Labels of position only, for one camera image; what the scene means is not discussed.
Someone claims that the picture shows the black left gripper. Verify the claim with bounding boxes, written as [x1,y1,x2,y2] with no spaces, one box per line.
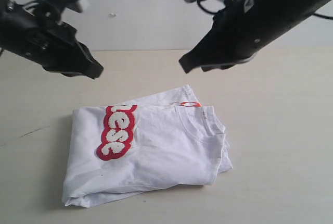
[15,5,104,79]

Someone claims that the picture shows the white t-shirt with red lettering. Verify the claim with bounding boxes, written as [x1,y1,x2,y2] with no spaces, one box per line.
[62,85,233,208]

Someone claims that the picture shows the orange clothing tag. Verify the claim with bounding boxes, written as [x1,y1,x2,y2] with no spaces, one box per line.
[171,102,202,107]

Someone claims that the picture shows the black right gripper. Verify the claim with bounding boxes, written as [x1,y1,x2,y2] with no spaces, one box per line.
[178,0,273,73]

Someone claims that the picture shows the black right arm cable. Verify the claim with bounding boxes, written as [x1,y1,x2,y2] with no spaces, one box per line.
[313,12,333,21]

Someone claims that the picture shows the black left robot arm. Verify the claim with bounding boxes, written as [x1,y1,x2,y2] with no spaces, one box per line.
[1,0,104,79]

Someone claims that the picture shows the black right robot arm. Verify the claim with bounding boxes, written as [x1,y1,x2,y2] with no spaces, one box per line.
[179,0,331,73]

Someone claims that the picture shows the black left camera cable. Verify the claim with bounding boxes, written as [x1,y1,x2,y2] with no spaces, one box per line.
[6,0,58,16]

